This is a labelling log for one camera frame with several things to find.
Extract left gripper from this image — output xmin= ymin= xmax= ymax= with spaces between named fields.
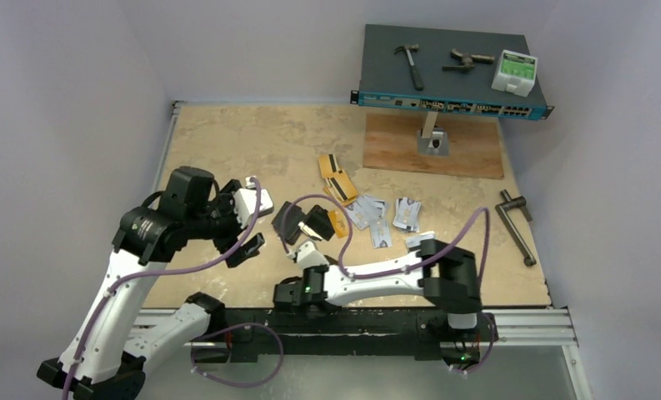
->
xmin=186 ymin=180 xmax=263 ymax=265

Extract black card stack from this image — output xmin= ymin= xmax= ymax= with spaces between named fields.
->
xmin=272 ymin=202 xmax=334 ymax=245

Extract yellow card stack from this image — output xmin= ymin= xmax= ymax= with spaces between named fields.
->
xmin=318 ymin=154 xmax=358 ymax=206

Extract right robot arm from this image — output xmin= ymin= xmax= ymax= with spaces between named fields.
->
xmin=273 ymin=238 xmax=483 ymax=339

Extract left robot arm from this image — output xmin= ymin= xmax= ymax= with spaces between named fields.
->
xmin=37 ymin=166 xmax=274 ymax=399

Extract single white blue card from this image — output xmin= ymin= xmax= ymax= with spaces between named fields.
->
xmin=369 ymin=218 xmax=392 ymax=249

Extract spread white blue cards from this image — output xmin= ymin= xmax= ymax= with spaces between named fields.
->
xmin=343 ymin=194 xmax=389 ymax=230

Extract grey card on table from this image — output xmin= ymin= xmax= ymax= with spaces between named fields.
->
xmin=405 ymin=231 xmax=436 ymax=252

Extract wooden board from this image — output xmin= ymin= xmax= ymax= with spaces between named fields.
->
xmin=363 ymin=113 xmax=504 ymax=179

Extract small hammer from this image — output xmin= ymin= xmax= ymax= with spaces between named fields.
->
xmin=393 ymin=43 xmax=425 ymax=91

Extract metal clamp tool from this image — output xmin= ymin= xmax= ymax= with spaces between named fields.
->
xmin=441 ymin=48 xmax=496 ymax=73

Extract white green box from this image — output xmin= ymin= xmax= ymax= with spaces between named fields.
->
xmin=491 ymin=50 xmax=538 ymax=98

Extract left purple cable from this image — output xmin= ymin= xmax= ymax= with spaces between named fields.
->
xmin=60 ymin=176 xmax=263 ymax=400

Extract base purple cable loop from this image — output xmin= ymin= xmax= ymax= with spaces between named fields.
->
xmin=188 ymin=320 xmax=285 ymax=388

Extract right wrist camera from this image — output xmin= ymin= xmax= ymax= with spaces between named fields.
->
xmin=287 ymin=239 xmax=330 ymax=269

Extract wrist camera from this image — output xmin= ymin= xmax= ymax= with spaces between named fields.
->
xmin=287 ymin=239 xmax=330 ymax=269
xmin=233 ymin=176 xmax=274 ymax=228

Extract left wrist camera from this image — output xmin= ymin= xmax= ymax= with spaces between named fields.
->
xmin=233 ymin=176 xmax=274 ymax=228

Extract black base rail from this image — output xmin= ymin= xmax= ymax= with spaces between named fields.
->
xmin=191 ymin=307 xmax=497 ymax=367

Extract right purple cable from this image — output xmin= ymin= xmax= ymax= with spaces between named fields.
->
xmin=277 ymin=192 xmax=491 ymax=291

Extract metal stand bracket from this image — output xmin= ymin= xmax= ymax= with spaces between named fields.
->
xmin=417 ymin=112 xmax=449 ymax=158

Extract metal crank handle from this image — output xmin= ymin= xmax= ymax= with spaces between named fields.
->
xmin=495 ymin=189 xmax=538 ymax=268

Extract blue network switch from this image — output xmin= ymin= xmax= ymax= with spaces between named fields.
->
xmin=350 ymin=24 xmax=553 ymax=121

